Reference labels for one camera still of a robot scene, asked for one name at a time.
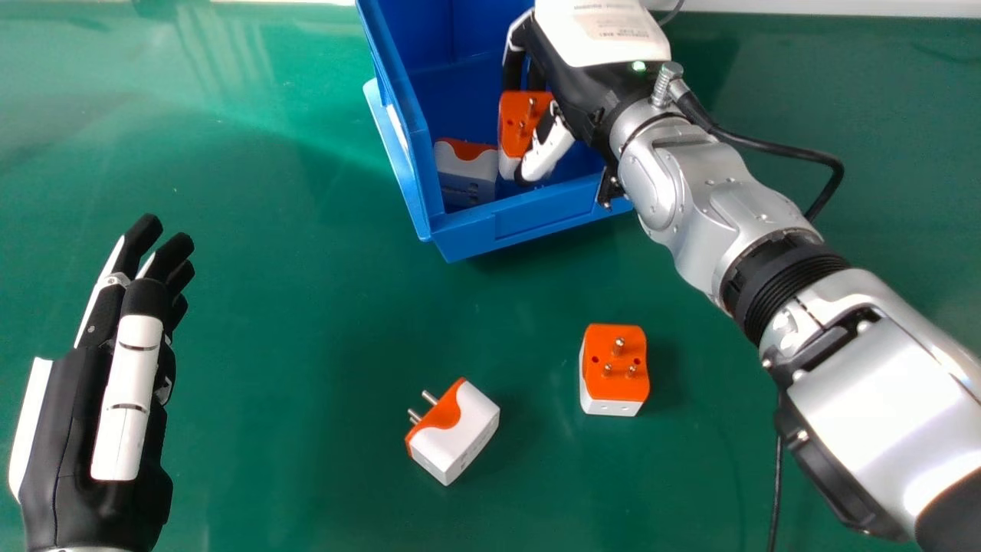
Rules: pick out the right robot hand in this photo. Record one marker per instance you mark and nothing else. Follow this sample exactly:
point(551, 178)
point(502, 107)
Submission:
point(590, 54)

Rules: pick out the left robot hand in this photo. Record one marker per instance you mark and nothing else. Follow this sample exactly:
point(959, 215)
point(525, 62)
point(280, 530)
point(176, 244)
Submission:
point(126, 383)

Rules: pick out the white-and-orange plug adapter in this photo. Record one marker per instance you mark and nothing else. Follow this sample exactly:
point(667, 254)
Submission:
point(454, 433)
point(466, 172)
point(515, 126)
point(614, 370)

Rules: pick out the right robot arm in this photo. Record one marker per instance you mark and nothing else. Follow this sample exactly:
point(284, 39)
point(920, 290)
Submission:
point(805, 307)

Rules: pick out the blue plastic bin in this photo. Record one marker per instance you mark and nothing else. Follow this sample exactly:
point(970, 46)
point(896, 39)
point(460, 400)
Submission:
point(452, 123)

